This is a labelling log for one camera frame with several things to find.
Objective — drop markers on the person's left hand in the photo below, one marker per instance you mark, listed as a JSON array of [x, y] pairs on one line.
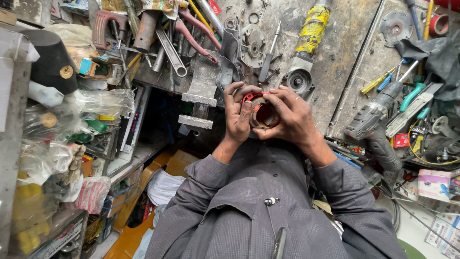
[[235, 124]]

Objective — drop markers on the person's right hand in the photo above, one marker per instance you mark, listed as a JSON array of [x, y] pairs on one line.
[[294, 120]]

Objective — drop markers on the steel bench vise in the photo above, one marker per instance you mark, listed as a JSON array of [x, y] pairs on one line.
[[201, 90]]

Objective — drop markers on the grey cloth rag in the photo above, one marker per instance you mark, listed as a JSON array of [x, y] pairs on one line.
[[228, 61]]

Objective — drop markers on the blue pen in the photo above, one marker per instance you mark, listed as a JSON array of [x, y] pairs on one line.
[[346, 160]]

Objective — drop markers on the round metal motor cover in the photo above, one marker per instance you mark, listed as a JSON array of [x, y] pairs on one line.
[[253, 48]]

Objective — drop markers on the clip-on microphone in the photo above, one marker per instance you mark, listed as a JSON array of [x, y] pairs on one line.
[[270, 201]]

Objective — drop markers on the white plastic bag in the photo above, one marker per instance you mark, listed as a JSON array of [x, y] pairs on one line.
[[163, 187]]

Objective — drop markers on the person's grey shirt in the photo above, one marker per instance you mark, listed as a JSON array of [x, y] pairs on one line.
[[266, 216]]

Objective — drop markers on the steel adjustable wrench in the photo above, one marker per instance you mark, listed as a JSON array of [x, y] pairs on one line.
[[170, 50]]

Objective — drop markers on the small red box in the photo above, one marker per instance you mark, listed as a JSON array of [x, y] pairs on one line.
[[401, 140]]

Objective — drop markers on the shiny steel tube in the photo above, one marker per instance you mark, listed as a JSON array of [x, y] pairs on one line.
[[210, 16]]

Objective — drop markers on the flat metal file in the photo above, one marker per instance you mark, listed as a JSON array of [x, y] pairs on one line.
[[409, 115]]

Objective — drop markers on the black clip device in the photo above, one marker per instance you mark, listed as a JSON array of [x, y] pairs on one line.
[[279, 244]]

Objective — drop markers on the rusty metal pipe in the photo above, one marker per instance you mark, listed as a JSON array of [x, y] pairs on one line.
[[145, 32]]

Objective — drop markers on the round metal grinder disc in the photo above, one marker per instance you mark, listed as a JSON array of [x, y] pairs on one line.
[[395, 28]]

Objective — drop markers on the pink cardboard box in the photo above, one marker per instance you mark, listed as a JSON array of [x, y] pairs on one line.
[[433, 183]]

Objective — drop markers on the orange cardboard box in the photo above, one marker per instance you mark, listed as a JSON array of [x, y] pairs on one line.
[[129, 237]]

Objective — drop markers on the black plastic sheet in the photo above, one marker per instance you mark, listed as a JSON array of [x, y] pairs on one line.
[[438, 57]]

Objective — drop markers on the red tape roll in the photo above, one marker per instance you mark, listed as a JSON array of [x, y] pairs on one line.
[[435, 26]]

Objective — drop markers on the shelf with plastic bags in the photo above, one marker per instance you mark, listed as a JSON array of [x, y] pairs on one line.
[[54, 151]]

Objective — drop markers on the printed paper boxes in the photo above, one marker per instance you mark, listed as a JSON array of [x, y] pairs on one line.
[[444, 235]]

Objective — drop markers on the black rubber mallet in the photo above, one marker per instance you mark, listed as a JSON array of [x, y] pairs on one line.
[[52, 61]]

